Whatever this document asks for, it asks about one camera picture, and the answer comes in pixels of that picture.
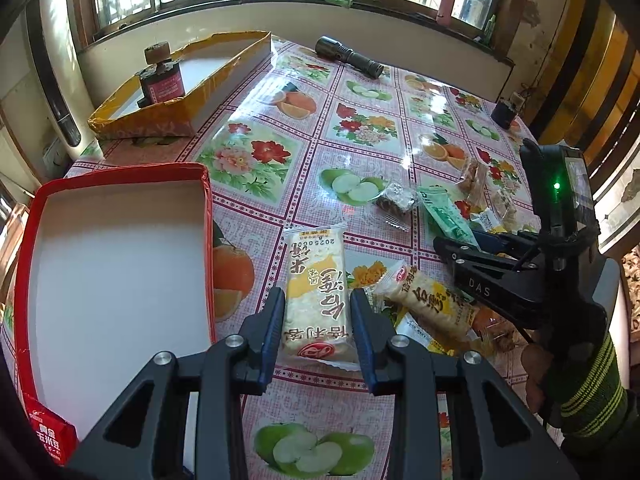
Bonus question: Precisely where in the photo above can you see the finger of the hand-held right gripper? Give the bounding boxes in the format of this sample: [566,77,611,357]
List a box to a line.
[472,229,541,262]
[433,235,547,322]

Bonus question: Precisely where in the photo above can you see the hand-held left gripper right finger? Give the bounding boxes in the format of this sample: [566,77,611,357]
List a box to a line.
[349,287,581,480]

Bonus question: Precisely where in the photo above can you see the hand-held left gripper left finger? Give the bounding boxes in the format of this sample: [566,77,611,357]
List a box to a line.
[65,286,286,480]

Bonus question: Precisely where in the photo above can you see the green snack packet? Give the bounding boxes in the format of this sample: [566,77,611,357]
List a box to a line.
[416,186,481,248]

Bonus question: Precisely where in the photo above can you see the white yellow rice cracker packet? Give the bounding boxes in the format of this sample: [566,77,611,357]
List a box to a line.
[281,224,362,371]
[372,260,481,343]

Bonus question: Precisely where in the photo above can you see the red cardboard box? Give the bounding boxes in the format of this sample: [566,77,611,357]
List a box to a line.
[14,162,217,466]

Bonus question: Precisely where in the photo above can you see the person's right forearm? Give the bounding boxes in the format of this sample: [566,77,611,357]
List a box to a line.
[544,329,640,453]

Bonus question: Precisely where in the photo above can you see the person's right hand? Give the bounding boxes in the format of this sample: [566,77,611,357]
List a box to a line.
[519,344,555,414]

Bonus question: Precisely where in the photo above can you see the clear packet of brown nuts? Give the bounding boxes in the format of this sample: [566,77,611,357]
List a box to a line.
[370,180,420,216]

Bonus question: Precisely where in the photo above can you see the small dark container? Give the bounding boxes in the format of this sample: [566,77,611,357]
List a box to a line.
[491,91,525,130]

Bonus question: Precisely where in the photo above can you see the wooden partition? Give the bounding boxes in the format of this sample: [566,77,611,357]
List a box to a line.
[530,0,640,176]

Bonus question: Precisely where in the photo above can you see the fruit print tablecloth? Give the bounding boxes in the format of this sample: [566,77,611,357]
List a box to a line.
[0,35,551,480]

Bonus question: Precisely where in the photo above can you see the black flashlight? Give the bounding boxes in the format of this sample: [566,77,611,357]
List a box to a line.
[315,36,385,79]

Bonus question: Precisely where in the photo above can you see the small red snack packet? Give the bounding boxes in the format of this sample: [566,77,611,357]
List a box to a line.
[22,394,78,466]

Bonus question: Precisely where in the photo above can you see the yellow cardboard box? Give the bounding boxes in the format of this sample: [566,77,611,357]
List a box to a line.
[88,31,273,140]

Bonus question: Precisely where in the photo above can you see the dark red jar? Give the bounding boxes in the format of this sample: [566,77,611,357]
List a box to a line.
[137,42,186,108]

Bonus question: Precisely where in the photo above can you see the white tower air conditioner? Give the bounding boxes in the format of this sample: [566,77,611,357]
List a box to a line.
[25,0,101,161]

